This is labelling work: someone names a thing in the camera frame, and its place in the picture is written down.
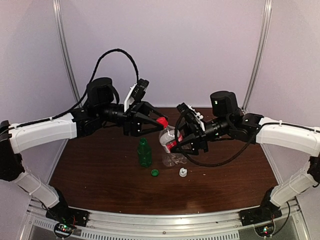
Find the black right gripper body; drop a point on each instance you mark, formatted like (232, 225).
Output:
(200, 136)

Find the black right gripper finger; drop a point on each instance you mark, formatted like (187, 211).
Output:
(187, 139)
(188, 148)

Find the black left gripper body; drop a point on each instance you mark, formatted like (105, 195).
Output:
(128, 120)

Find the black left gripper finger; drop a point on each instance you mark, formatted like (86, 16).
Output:
(144, 109)
(148, 125)

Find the clear bottle red label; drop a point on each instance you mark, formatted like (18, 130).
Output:
(167, 141)

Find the green plastic bottle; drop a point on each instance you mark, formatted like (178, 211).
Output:
(144, 152)

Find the clear bottle white cap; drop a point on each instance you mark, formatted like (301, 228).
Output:
(169, 159)

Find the green bottle cap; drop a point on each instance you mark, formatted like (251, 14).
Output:
(154, 172)

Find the red bottle cap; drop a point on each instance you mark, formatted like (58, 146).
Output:
(163, 121)

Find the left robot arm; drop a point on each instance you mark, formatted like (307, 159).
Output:
(101, 107)

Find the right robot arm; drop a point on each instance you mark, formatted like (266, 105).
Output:
(253, 128)

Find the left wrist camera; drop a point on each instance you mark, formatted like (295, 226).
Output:
(136, 93)

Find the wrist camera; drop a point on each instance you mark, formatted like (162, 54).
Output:
(136, 93)
(193, 120)

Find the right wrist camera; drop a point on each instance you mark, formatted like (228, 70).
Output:
(193, 120)

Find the aluminium front rail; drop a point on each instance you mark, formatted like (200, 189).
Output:
(224, 225)

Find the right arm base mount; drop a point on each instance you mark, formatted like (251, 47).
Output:
(266, 211)

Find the left aluminium frame post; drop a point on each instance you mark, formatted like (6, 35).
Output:
(64, 51)

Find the aluminium frame post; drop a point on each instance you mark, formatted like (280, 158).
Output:
(263, 36)
(64, 51)

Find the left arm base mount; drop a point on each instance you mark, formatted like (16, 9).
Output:
(67, 215)

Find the right aluminium frame post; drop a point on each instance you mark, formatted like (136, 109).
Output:
(263, 36)

